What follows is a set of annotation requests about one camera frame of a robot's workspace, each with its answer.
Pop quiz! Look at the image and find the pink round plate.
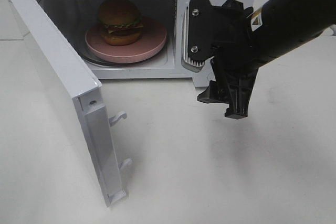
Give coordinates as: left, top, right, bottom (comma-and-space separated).
85, 17, 167, 64

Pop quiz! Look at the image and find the white microwave door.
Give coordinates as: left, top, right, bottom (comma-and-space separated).
8, 0, 132, 206

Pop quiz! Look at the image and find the toy burger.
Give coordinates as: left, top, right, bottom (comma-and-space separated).
97, 0, 143, 46

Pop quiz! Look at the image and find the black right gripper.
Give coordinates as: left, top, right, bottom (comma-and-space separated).
197, 0, 260, 119

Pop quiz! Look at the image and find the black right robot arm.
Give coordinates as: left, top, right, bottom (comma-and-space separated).
188, 0, 335, 119

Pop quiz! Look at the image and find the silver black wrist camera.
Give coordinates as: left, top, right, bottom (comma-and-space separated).
182, 0, 213, 73

